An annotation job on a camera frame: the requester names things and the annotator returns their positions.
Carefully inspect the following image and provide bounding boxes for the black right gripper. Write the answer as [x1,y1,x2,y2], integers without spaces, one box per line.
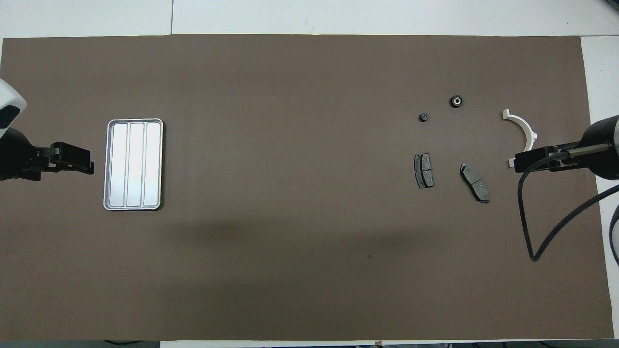
[514,145,581,173]

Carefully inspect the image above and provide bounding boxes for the brown table mat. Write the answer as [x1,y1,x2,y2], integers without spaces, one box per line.
[0,34,615,342]

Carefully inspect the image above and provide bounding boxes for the rectangular dark brake pad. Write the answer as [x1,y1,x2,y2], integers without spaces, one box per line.
[414,153,434,189]

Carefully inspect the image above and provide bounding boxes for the white curved plastic bracket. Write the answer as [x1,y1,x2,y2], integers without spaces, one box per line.
[501,109,539,169]

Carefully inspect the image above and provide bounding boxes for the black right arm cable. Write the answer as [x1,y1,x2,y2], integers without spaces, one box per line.
[517,145,619,262]

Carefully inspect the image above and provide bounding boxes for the silver metal tray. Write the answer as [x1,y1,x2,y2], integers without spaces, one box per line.
[103,118,164,211]

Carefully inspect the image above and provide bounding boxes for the elongated grey brake pad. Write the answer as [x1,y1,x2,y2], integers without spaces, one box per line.
[459,163,490,204]

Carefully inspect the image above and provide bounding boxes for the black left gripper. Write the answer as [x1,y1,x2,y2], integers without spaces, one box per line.
[19,142,95,182]

